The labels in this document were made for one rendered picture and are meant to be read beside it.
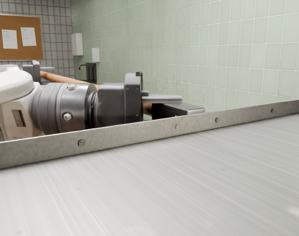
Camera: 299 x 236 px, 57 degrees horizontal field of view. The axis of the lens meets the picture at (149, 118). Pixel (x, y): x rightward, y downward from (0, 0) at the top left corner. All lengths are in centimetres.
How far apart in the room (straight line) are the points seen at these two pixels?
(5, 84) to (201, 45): 188
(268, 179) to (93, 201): 14
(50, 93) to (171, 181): 25
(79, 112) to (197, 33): 191
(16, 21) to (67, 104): 483
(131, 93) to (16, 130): 19
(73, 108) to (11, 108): 9
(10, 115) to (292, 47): 151
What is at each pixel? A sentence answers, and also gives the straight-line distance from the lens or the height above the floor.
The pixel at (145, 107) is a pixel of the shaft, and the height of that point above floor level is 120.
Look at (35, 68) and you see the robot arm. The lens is 119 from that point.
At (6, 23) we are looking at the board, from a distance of 521.
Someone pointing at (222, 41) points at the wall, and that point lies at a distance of 204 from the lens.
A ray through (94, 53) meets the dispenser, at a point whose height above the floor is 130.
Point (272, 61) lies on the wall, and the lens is 178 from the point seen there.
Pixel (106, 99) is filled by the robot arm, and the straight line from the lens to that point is 41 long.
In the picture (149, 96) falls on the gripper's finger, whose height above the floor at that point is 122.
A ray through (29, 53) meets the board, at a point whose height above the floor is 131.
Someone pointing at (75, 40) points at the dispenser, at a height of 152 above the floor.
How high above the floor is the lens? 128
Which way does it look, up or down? 13 degrees down
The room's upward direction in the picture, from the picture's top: straight up
